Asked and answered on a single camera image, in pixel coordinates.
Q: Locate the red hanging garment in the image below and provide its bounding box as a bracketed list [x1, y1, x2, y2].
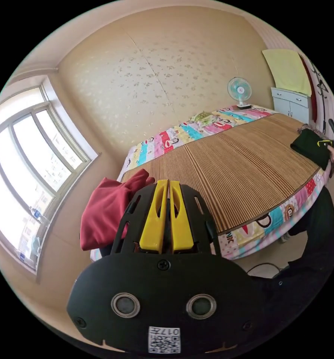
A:
[297, 53, 319, 124]

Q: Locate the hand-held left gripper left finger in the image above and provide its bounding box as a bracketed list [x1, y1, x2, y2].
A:
[139, 179, 169, 251]

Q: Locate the window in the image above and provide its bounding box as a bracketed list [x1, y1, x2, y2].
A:
[0, 84, 99, 278]

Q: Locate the person's body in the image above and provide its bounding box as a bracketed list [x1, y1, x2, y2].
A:
[248, 186, 334, 334]

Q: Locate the white cupboard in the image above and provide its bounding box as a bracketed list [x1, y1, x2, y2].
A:
[270, 87, 313, 121]

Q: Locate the pile of clothes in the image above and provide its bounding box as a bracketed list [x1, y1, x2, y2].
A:
[297, 123, 326, 139]

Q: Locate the pale yellow cloth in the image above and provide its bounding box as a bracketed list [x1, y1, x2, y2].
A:
[261, 49, 312, 96]

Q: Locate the bed with woven mat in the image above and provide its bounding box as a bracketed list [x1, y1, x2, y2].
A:
[89, 104, 332, 260]

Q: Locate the red shirt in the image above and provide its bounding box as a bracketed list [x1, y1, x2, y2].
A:
[80, 168, 156, 252]

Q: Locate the dark green garment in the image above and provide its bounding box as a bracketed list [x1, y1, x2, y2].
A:
[290, 128, 332, 171]

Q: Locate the black coat rack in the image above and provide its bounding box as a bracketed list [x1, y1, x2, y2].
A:
[309, 59, 329, 135]

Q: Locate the black cable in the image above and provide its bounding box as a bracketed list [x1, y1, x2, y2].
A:
[247, 263, 290, 278]

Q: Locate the small white table fan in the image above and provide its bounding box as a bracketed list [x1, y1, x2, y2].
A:
[227, 76, 253, 110]

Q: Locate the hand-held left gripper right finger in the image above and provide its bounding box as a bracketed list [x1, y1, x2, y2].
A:
[169, 181, 193, 254]

